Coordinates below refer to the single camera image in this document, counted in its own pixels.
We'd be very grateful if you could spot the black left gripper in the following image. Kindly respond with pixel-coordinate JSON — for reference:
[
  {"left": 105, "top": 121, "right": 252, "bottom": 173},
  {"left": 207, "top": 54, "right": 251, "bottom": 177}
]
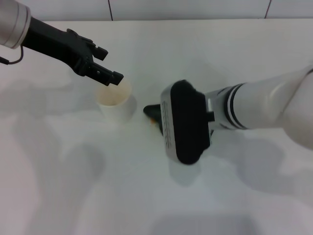
[{"left": 21, "top": 16, "right": 125, "bottom": 87}]

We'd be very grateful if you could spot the white paper cup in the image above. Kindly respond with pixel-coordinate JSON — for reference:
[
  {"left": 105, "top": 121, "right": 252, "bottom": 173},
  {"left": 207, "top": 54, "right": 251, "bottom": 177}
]
[{"left": 94, "top": 77, "right": 134, "bottom": 124}]

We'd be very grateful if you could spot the dark blue rag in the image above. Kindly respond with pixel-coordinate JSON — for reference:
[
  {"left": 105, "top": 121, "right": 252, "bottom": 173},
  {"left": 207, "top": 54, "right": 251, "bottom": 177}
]
[{"left": 142, "top": 103, "right": 164, "bottom": 137}]

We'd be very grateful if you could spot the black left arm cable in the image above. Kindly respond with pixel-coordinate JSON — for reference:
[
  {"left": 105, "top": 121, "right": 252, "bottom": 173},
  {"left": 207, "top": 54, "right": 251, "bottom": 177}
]
[{"left": 0, "top": 46, "right": 24, "bottom": 66}]

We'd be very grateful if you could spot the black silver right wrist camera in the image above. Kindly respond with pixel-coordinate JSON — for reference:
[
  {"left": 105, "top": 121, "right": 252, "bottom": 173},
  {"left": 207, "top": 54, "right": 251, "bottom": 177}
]
[{"left": 159, "top": 79, "right": 215, "bottom": 165}]

